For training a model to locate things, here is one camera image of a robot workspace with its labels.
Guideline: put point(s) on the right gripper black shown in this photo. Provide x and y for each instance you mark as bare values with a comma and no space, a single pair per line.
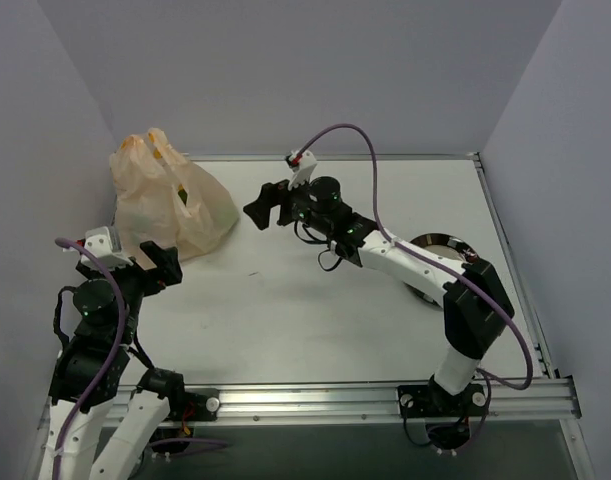
283,206

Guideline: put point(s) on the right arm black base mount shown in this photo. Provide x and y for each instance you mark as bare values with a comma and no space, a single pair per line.
428,400

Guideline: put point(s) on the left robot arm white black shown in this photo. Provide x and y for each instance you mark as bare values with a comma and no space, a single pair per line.
91,362

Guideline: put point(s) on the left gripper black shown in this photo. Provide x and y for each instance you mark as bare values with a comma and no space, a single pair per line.
148,273

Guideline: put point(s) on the translucent orange plastic bag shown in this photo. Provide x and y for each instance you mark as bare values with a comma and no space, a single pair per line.
163,196

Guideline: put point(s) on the aluminium front rail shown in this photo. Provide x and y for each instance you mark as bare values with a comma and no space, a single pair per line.
373,403

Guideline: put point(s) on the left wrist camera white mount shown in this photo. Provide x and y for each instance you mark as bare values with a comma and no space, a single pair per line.
104,243

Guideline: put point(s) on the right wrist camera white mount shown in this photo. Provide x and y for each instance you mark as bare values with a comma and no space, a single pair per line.
302,164

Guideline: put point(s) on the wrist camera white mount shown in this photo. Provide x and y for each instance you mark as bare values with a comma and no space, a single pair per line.
302,164
104,243

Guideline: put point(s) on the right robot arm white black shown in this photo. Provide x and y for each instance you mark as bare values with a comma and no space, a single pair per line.
474,302

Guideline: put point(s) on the round metallic plate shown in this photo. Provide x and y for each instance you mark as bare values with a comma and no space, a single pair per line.
445,245

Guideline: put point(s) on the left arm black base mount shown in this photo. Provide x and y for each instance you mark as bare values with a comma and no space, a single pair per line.
198,405

